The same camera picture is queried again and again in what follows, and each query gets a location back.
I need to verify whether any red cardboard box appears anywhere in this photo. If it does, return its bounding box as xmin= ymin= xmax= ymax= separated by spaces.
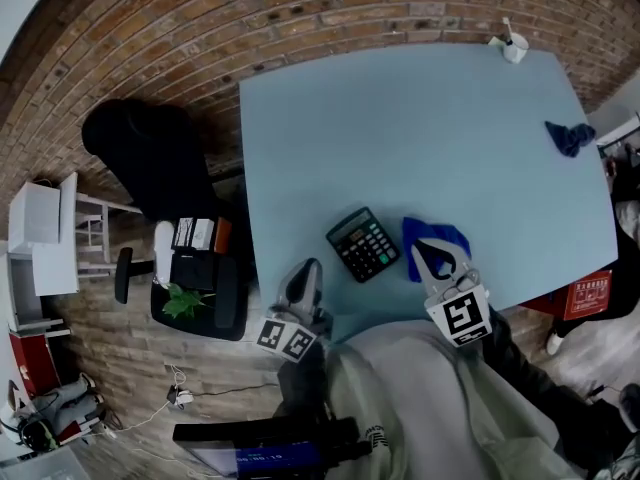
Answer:
xmin=562 ymin=269 xmax=614 ymax=322

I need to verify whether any white cabinet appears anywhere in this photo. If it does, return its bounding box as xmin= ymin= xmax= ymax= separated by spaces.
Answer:
xmin=6 ymin=171 xmax=81 ymax=334

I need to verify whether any black calculator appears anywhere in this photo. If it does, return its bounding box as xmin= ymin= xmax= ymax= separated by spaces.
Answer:
xmin=325 ymin=206 xmax=401 ymax=284

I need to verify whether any black device with blue screen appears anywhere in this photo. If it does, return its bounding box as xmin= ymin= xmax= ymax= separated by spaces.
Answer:
xmin=172 ymin=416 xmax=375 ymax=480

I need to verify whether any black and white box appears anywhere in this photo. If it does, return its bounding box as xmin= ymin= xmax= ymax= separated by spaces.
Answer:
xmin=171 ymin=216 xmax=217 ymax=252

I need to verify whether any red box with white mark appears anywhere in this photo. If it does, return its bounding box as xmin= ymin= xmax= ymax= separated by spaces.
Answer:
xmin=8 ymin=331 xmax=62 ymax=395

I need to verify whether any orange box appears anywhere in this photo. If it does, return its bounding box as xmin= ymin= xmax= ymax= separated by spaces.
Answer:
xmin=214 ymin=217 xmax=234 ymax=255

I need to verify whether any black cable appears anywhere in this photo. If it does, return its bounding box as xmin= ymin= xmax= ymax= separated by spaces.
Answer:
xmin=191 ymin=381 xmax=280 ymax=398

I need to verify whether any white bottle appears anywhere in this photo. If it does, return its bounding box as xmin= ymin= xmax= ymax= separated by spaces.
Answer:
xmin=153 ymin=220 xmax=176 ymax=287

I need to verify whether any white stool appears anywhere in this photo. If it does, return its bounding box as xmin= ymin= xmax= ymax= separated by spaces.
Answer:
xmin=73 ymin=191 xmax=144 ymax=278

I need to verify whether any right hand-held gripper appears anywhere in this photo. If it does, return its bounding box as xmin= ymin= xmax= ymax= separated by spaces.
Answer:
xmin=410 ymin=239 xmax=494 ymax=349

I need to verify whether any dark blue crumpled cloth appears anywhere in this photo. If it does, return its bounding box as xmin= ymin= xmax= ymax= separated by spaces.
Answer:
xmin=544 ymin=120 xmax=597 ymax=159

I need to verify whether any bright blue cloth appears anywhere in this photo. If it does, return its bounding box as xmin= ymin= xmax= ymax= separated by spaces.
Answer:
xmin=402 ymin=216 xmax=473 ymax=284

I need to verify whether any green leafy plant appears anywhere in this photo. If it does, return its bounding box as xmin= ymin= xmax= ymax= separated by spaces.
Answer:
xmin=161 ymin=283 xmax=217 ymax=320

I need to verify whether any black office chair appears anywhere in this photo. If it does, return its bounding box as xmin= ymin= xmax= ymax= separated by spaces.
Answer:
xmin=81 ymin=98 xmax=257 ymax=342

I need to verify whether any white charger with plug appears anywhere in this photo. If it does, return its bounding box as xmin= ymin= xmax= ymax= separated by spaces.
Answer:
xmin=166 ymin=383 xmax=196 ymax=410

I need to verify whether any person's grey sweatshirt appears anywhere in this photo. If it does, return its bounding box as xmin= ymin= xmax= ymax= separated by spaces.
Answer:
xmin=323 ymin=319 xmax=594 ymax=480

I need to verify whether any person's right forearm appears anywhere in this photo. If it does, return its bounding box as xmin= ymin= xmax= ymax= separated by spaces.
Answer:
xmin=485 ymin=306 xmax=624 ymax=472

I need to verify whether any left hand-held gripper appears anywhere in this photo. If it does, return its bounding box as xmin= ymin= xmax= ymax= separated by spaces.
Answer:
xmin=256 ymin=258 xmax=335 ymax=364

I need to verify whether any white cable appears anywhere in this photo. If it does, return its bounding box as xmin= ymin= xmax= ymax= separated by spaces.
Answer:
xmin=89 ymin=365 xmax=189 ymax=442

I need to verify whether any white shoe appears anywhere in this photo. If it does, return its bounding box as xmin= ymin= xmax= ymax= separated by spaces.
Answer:
xmin=545 ymin=329 xmax=567 ymax=357

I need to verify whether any white cup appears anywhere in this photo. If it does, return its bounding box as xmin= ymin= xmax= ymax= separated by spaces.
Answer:
xmin=502 ymin=32 xmax=530 ymax=65

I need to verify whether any clear plastic bin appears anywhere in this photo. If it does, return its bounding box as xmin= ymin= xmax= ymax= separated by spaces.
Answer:
xmin=0 ymin=446 xmax=92 ymax=480

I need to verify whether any white shelf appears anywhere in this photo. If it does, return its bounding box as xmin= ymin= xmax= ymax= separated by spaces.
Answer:
xmin=596 ymin=111 xmax=640 ymax=150

